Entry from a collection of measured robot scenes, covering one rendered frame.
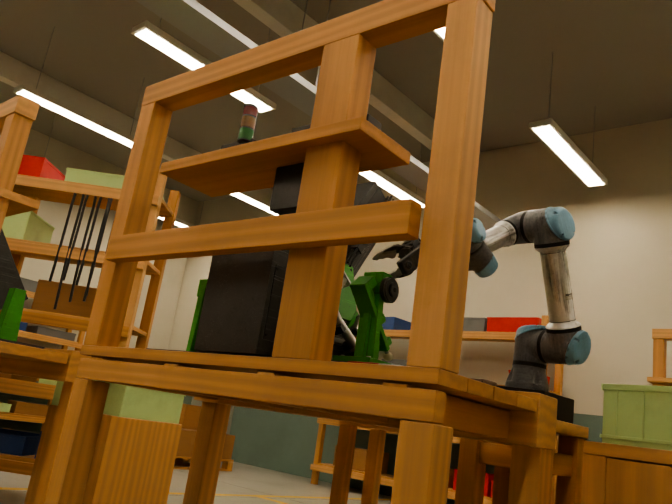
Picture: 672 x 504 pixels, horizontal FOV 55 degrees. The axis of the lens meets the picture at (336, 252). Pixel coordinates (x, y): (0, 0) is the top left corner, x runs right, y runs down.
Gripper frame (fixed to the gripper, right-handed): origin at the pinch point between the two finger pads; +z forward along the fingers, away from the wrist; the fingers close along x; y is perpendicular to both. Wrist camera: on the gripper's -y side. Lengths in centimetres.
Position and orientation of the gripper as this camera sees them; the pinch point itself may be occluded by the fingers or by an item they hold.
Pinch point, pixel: (380, 268)
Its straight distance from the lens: 208.8
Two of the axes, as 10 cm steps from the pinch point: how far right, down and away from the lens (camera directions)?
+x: -5.0, -8.4, -2.1
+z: -7.7, 3.2, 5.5
